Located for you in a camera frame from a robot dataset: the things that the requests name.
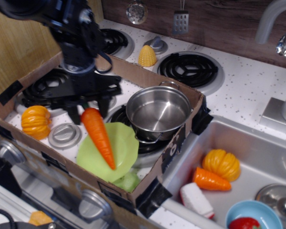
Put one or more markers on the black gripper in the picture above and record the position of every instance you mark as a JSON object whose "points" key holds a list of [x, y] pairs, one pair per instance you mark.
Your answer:
{"points": [[79, 90]]}

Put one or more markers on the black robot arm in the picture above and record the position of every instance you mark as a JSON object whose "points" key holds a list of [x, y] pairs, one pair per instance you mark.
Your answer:
{"points": [[72, 26]]}

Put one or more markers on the light green plastic plate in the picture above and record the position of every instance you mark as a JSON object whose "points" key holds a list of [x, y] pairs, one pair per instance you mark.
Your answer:
{"points": [[125, 151]]}

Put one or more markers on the green toy vegetable under plate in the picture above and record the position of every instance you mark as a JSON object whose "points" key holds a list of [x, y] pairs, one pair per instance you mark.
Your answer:
{"points": [[128, 182]]}

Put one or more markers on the orange toy carrot piece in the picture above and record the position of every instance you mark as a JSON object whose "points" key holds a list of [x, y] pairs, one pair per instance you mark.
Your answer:
{"points": [[210, 181]]}

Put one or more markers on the silver stove knob upper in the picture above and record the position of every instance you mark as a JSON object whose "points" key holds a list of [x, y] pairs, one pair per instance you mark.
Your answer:
{"points": [[112, 103]]}

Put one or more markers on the silver stove knob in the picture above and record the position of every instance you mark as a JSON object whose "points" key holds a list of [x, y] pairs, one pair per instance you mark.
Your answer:
{"points": [[158, 45], [112, 103], [64, 136]]}

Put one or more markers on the front right black burner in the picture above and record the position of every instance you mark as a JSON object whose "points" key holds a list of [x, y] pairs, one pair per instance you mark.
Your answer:
{"points": [[147, 153]]}

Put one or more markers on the black burner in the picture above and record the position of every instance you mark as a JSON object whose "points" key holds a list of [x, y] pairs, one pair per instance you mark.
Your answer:
{"points": [[197, 70], [117, 43], [147, 153], [35, 94]]}

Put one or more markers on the silver stove knob lower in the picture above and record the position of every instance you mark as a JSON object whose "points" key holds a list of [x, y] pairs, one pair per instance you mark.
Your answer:
{"points": [[64, 136]]}

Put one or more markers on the orange toy pumpkin in fence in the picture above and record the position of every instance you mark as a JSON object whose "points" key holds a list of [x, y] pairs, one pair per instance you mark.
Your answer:
{"points": [[35, 121]]}

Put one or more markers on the front left black burner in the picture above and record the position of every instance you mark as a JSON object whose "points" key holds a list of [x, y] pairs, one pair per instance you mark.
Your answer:
{"points": [[35, 94]]}

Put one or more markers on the stainless steel pot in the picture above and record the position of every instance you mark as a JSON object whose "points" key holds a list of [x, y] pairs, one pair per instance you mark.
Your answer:
{"points": [[157, 112]]}

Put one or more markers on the back left black burner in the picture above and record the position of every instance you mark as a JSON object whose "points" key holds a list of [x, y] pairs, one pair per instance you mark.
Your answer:
{"points": [[117, 43]]}

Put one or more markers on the yellow toy corn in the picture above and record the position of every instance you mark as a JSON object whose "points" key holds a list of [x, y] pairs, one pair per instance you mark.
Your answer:
{"points": [[147, 57]]}

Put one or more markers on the silver front panel knob left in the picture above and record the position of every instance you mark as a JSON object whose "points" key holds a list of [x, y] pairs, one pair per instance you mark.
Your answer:
{"points": [[10, 153]]}

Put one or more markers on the silver panel knob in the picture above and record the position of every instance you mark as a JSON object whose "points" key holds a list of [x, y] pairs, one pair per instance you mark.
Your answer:
{"points": [[10, 153], [92, 206]]}

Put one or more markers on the silver stove knob back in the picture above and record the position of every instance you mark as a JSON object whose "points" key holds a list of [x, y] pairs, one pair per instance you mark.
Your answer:
{"points": [[158, 45]]}

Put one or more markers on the silver front panel knob right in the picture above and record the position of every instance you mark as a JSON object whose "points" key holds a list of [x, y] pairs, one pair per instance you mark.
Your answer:
{"points": [[92, 206]]}

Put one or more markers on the hanging metal strainer ladle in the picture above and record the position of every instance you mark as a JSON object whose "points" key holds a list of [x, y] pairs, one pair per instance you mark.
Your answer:
{"points": [[137, 12]]}

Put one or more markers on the back right black burner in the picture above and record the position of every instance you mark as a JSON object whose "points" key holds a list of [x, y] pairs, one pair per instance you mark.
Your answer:
{"points": [[197, 70]]}

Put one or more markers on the hanging metal spatula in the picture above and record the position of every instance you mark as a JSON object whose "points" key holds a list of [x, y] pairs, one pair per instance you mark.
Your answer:
{"points": [[180, 20]]}

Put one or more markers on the white red toy cheese wedge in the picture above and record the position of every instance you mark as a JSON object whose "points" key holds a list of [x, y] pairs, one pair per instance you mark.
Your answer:
{"points": [[193, 199]]}

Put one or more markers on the orange toy pumpkin in sink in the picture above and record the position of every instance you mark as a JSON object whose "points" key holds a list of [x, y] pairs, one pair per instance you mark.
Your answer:
{"points": [[223, 164]]}

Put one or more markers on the silver sink basin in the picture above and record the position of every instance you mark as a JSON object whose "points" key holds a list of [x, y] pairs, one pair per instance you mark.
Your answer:
{"points": [[262, 158]]}

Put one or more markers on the silver faucet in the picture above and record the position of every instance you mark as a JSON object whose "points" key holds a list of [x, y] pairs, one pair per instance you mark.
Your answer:
{"points": [[274, 115]]}

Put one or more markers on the red toy strawberry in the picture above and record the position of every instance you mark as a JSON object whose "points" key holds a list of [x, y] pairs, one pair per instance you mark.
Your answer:
{"points": [[244, 223]]}

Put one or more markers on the light blue bowl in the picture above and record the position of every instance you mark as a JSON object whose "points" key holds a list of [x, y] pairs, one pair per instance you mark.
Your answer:
{"points": [[257, 210]]}

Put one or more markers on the silver sink drain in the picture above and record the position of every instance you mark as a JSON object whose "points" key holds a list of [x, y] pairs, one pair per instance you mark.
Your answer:
{"points": [[274, 196]]}

